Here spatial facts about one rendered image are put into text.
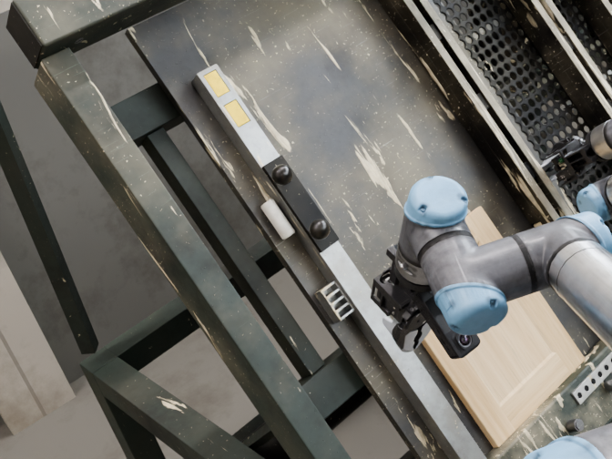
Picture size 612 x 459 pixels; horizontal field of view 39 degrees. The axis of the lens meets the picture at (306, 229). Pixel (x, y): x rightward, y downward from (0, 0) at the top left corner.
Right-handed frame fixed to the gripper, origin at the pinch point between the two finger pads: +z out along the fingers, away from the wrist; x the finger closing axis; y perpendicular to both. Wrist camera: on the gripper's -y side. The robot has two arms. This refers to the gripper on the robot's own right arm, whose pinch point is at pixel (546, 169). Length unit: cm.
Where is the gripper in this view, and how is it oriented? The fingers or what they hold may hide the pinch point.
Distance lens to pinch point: 205.1
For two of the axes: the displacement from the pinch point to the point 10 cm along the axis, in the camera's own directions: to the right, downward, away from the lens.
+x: 5.6, 8.3, 0.1
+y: -7.3, 5.0, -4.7
